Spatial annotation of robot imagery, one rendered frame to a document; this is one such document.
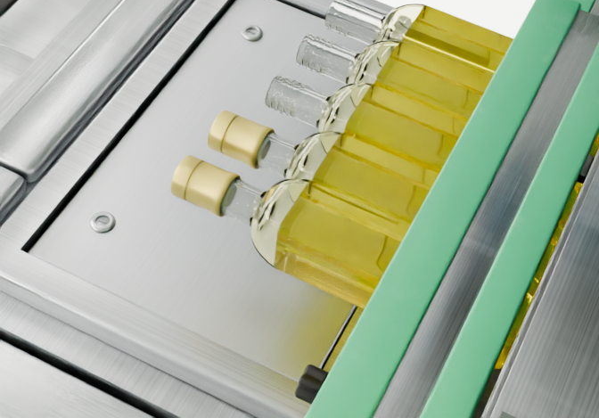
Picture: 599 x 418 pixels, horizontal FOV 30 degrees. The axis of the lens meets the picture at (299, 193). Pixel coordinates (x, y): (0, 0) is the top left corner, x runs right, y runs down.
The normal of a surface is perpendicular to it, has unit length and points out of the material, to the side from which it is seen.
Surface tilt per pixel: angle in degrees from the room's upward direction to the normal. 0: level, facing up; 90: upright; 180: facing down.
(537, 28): 90
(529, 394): 90
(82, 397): 90
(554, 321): 90
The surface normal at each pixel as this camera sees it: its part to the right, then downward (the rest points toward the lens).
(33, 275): 0.07, -0.62
